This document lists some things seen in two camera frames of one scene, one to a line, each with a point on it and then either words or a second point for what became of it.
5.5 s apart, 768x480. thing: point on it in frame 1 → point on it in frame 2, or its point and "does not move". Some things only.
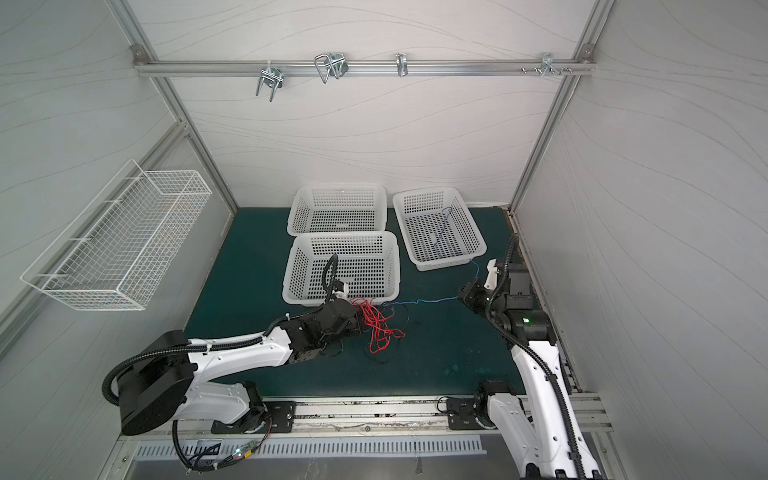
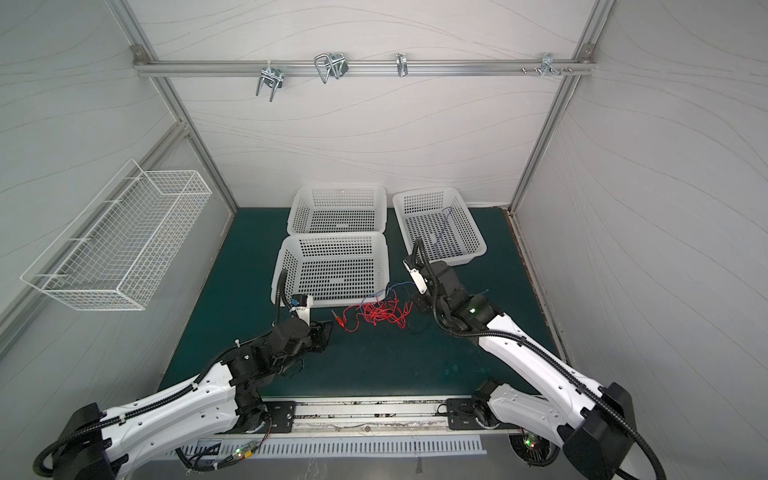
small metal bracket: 401,61 does not move
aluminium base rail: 378,417 does not move
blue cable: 444,223 does not move
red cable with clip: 380,336 → 375,311
